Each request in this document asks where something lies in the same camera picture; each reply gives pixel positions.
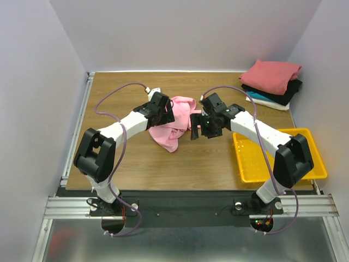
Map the aluminium front frame rail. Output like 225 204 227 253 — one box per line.
44 195 339 219

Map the light pink t-shirt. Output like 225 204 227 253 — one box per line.
149 96 201 153

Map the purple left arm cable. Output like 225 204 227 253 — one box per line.
94 82 149 237

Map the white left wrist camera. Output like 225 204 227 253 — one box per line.
145 87 161 102

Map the folded salmon red t-shirt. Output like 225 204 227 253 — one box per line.
239 59 302 95

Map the aluminium left side rail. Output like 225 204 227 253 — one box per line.
59 72 95 187

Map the folded teal t-shirt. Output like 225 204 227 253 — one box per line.
246 91 273 102

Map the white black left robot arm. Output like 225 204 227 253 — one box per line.
73 88 175 215

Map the yellow plastic tray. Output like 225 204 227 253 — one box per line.
232 128 328 183

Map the folded black t-shirt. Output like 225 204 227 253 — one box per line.
240 79 303 107

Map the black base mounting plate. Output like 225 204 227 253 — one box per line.
56 189 284 229

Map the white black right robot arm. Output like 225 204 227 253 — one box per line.
190 93 314 213

